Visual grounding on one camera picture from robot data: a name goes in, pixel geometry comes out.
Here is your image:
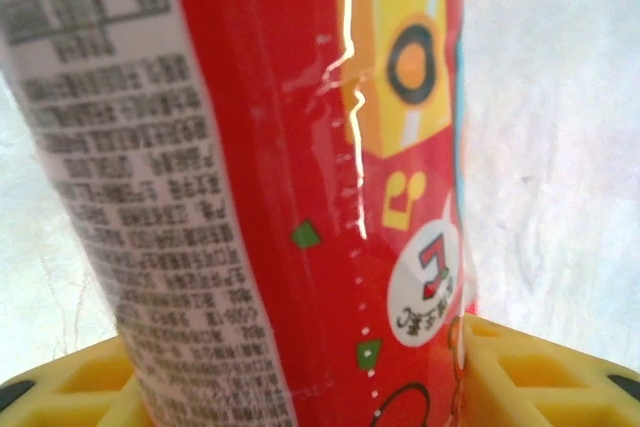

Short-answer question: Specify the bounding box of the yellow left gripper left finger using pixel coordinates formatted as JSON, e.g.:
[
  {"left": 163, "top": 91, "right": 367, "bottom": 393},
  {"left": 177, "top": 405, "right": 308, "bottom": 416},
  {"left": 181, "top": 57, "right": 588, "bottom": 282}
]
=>
[{"left": 0, "top": 336, "right": 149, "bottom": 427}]

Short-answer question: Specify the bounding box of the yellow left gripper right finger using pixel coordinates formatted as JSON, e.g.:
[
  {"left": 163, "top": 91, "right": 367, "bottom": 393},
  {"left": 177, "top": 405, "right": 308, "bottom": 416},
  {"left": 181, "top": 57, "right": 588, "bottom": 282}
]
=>
[{"left": 462, "top": 314, "right": 640, "bottom": 427}]

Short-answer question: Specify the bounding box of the red yellow cartoon-label bottle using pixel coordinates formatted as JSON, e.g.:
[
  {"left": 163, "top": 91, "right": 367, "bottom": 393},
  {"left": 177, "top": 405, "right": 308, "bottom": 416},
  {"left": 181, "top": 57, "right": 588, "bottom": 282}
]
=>
[{"left": 0, "top": 0, "right": 470, "bottom": 427}]

